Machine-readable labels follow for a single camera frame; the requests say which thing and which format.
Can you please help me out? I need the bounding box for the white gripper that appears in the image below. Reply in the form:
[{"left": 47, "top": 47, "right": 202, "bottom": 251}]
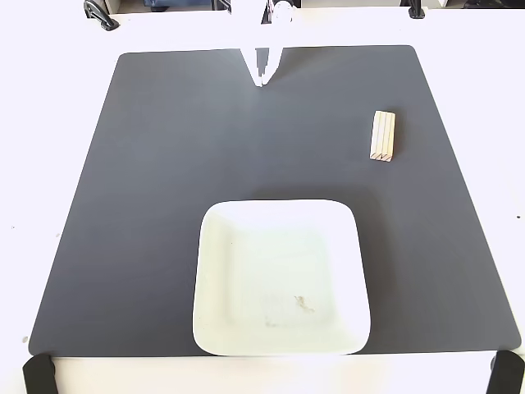
[{"left": 229, "top": 0, "right": 294, "bottom": 89}]

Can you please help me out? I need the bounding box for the grooved wooden block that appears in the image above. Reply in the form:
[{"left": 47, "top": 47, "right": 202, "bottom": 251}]
[{"left": 369, "top": 110, "right": 398, "bottom": 162}]

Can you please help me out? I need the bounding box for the white square plate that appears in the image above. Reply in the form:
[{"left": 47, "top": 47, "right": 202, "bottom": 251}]
[{"left": 191, "top": 199, "right": 372, "bottom": 357}]

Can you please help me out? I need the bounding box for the dark grey work mat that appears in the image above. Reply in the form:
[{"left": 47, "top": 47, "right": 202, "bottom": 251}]
[{"left": 27, "top": 44, "right": 522, "bottom": 357}]

